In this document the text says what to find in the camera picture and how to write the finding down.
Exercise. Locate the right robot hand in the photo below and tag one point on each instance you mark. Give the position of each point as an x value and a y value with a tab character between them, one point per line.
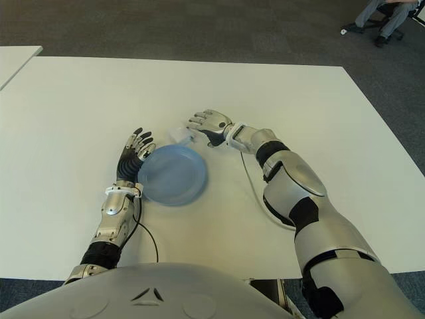
216	124

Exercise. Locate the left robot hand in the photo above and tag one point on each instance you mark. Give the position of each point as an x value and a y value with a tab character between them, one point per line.
127	166

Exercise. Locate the white plug charger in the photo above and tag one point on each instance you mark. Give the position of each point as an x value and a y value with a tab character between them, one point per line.
176	134

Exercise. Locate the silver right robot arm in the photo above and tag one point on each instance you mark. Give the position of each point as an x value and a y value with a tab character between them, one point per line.
292	172

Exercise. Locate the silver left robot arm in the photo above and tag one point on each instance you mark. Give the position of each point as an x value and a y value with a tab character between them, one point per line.
114	209

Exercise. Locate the blue plastic plate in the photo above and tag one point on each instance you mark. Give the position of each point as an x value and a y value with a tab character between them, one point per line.
172	176

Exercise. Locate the grey robot torso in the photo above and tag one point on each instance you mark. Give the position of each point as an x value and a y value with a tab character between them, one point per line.
149	299

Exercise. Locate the white side table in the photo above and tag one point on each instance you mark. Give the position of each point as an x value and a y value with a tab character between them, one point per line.
16	63

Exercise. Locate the person on office chair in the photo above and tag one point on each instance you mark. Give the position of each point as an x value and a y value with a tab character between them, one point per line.
386	9

